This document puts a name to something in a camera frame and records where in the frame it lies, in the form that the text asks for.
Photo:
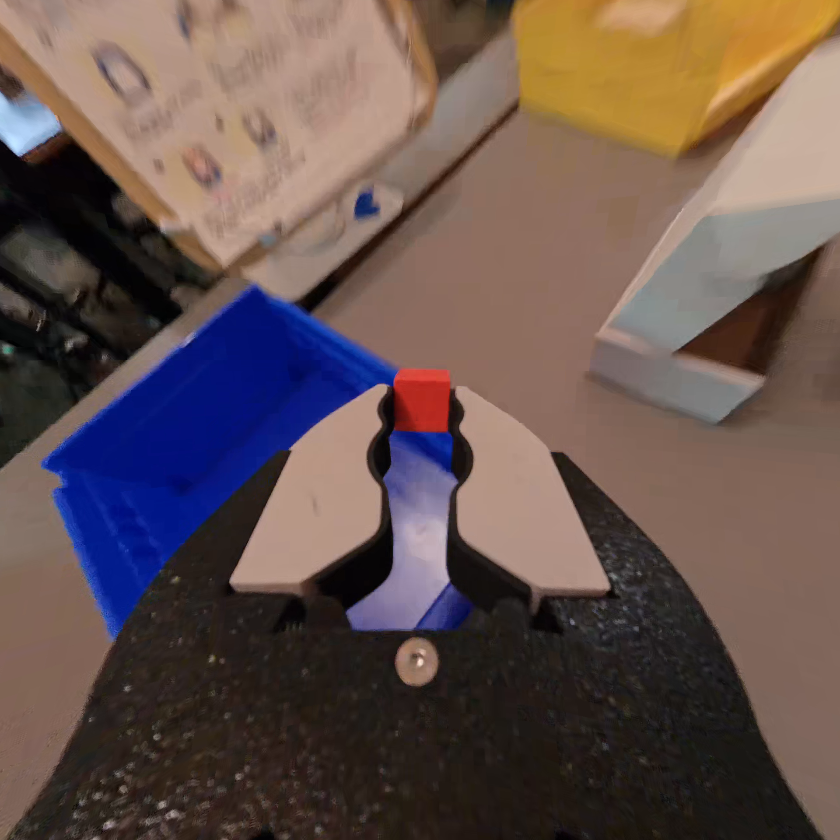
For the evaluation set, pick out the yellow plastic bin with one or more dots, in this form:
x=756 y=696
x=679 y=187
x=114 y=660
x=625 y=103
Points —
x=590 y=85

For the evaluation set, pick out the printed instruction board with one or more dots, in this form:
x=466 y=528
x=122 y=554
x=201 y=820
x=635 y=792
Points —
x=229 y=98

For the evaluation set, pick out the small blue clip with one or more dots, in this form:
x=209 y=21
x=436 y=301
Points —
x=367 y=203

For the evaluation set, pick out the red wooden cube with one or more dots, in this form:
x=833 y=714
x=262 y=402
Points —
x=422 y=400

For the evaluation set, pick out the blue plastic bin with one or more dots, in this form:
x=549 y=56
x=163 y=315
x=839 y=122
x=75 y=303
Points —
x=197 y=420

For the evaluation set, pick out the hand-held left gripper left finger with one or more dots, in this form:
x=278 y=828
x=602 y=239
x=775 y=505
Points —
x=315 y=512

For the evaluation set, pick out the white board stand base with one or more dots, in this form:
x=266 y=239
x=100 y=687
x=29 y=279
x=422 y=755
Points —
x=308 y=249

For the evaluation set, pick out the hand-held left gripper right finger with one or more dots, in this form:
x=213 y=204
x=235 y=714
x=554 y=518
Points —
x=518 y=512

